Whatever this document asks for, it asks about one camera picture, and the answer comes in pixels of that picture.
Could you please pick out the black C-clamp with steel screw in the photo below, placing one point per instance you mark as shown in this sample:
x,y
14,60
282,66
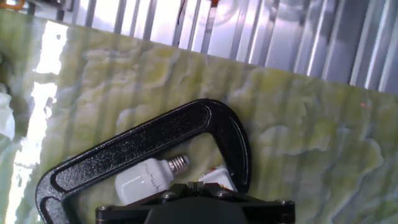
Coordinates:
x,y
140,146

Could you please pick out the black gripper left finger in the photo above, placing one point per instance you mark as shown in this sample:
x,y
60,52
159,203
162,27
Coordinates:
x,y
130,208

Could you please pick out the green marble pattern mat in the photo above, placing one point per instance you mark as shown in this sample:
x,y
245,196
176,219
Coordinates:
x,y
311,140

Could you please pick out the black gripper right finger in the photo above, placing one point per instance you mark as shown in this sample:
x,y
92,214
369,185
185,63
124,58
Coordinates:
x,y
267,208

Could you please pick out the crumpled white tissue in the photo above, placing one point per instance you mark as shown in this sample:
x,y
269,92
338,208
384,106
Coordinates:
x,y
5,115

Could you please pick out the white lamp socket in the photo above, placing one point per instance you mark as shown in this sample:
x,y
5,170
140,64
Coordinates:
x,y
219,177

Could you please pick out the white light bulb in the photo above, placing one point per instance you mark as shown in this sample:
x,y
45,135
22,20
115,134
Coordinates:
x,y
143,180

